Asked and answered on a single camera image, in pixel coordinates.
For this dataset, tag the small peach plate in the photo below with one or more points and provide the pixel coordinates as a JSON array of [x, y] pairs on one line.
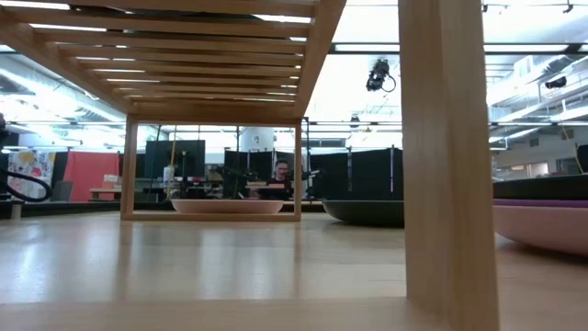
[[227, 207]]

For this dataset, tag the large peach plate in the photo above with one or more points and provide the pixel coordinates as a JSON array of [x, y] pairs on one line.
[[546, 230]]

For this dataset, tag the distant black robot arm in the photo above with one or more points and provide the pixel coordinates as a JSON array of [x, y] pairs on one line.
[[310, 174], [234, 174]]

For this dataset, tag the slatted wooden shelf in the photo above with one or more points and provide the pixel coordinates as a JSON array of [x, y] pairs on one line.
[[445, 138]]

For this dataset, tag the person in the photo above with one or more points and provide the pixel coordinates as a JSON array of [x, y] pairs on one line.
[[281, 177]]

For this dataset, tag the white cylinder tank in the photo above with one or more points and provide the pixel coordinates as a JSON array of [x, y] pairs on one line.
[[257, 138]]

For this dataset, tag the black partition curtain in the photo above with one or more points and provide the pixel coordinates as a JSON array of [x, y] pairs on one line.
[[358, 174], [243, 161]]

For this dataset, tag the small black plate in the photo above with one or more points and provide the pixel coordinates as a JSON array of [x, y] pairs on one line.
[[363, 212]]

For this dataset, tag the black monitor screen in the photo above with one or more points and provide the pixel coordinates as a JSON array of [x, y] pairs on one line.
[[174, 158]]

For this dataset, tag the yellow pole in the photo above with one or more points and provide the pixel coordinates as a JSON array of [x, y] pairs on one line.
[[173, 156]]

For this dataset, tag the white container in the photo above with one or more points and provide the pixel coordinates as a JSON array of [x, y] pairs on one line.
[[168, 174]]

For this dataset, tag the low wooden table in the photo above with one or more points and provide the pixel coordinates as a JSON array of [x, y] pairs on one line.
[[103, 190]]

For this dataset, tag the red partition panel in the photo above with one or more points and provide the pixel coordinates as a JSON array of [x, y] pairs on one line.
[[89, 174]]

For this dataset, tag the colourful poster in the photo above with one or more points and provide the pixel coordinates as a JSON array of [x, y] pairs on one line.
[[30, 167]]

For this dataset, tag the black ceiling fixture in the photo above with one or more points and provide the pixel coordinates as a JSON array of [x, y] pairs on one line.
[[556, 83]]

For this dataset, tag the black hanging camera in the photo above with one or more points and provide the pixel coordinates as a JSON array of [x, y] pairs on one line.
[[377, 76]]

